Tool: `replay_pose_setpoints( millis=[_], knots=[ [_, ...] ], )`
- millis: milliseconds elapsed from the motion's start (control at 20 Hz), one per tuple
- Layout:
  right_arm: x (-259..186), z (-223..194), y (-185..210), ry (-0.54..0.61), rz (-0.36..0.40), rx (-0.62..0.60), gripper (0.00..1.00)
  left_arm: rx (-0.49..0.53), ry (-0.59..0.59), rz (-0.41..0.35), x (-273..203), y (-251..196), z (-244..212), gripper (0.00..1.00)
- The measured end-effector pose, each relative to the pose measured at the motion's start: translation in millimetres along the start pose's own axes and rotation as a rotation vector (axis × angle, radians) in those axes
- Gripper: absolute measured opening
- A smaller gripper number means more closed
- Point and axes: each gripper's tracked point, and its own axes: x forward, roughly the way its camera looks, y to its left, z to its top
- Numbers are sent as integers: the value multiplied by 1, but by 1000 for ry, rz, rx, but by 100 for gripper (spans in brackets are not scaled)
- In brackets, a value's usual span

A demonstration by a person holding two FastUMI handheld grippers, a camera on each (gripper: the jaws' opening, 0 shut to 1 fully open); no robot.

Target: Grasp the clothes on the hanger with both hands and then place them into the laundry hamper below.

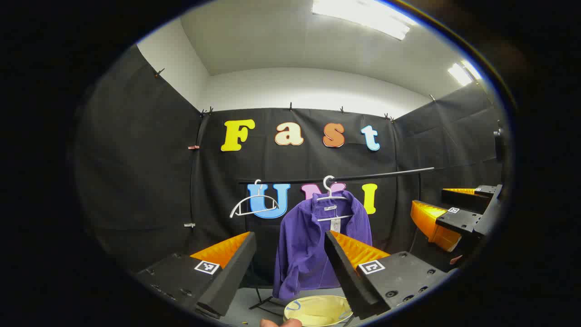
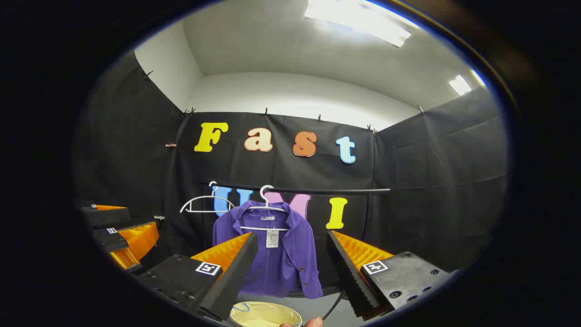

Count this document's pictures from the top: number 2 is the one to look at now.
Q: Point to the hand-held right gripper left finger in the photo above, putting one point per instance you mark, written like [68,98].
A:
[231,281]

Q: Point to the cream round laundry hamper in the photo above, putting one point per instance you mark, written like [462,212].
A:
[263,315]

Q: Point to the large ceiling light panel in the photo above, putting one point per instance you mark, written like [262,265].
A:
[358,20]

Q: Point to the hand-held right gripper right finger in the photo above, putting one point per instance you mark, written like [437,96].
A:
[352,281]

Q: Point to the white plastic clothes hanger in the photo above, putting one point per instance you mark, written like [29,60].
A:
[206,196]
[258,228]

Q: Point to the black backdrop cloth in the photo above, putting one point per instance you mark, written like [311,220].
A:
[431,181]

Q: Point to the small ceiling light panel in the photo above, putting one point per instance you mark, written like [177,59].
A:
[460,85]

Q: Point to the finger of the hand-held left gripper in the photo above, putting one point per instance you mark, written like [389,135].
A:
[113,240]
[106,217]

